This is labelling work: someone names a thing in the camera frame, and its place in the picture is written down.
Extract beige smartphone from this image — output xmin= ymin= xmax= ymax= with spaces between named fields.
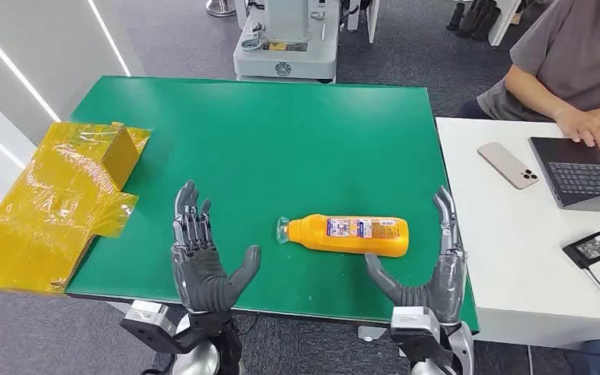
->
xmin=477 ymin=142 xmax=540 ymax=191

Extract white table foot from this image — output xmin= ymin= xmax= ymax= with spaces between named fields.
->
xmin=356 ymin=324 xmax=388 ymax=343

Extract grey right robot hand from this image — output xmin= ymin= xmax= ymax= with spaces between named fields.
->
xmin=364 ymin=186 xmax=468 ymax=327

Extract green top table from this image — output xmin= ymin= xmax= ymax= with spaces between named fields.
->
xmin=65 ymin=75 xmax=481 ymax=334

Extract yellow taped cardboard box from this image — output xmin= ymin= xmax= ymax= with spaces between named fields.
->
xmin=0 ymin=121 xmax=152 ymax=295

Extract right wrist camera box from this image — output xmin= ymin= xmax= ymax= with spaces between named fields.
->
xmin=389 ymin=306 xmax=443 ymax=363

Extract person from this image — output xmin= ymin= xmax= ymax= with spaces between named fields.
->
xmin=455 ymin=0 xmax=600 ymax=154

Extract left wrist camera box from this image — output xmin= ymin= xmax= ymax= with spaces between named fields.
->
xmin=120 ymin=300 xmax=188 ymax=355

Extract chrome stand base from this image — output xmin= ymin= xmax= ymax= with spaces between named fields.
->
xmin=205 ymin=0 xmax=238 ymax=18

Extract person's hand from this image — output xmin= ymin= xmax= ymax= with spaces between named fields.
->
xmin=555 ymin=107 xmax=600 ymax=153

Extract dark grey laptop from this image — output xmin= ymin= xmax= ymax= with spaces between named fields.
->
xmin=529 ymin=136 xmax=600 ymax=214

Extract white desk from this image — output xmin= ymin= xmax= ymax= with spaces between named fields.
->
xmin=435 ymin=117 xmax=600 ymax=348

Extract orange plastic bottle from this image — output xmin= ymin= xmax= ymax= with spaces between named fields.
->
xmin=277 ymin=214 xmax=410 ymax=259

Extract black power adapter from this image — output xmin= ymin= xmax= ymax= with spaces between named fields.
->
xmin=562 ymin=230 xmax=600 ymax=270

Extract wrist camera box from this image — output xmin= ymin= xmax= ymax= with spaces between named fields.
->
xmin=389 ymin=306 xmax=443 ymax=363
xmin=120 ymin=300 xmax=188 ymax=355

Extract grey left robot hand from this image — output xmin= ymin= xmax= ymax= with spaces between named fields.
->
xmin=170 ymin=180 xmax=263 ymax=315

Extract black boots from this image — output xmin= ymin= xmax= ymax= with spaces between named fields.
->
xmin=445 ymin=0 xmax=503 ymax=42

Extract white furniture panel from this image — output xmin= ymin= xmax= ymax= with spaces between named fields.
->
xmin=487 ymin=0 xmax=523 ymax=48

